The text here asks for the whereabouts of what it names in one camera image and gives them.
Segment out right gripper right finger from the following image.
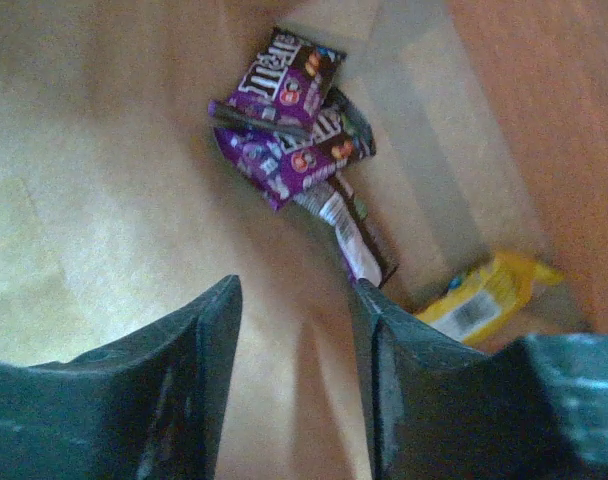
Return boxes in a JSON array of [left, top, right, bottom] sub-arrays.
[[353, 279, 608, 479]]

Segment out red paper bag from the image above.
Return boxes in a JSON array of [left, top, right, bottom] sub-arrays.
[[0, 1, 608, 479]]

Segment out purple candy packet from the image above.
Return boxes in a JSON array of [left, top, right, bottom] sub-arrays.
[[208, 27, 347, 140], [294, 172, 399, 288], [213, 87, 376, 211]]

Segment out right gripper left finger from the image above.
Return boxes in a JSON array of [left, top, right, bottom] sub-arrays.
[[0, 275, 243, 479]]

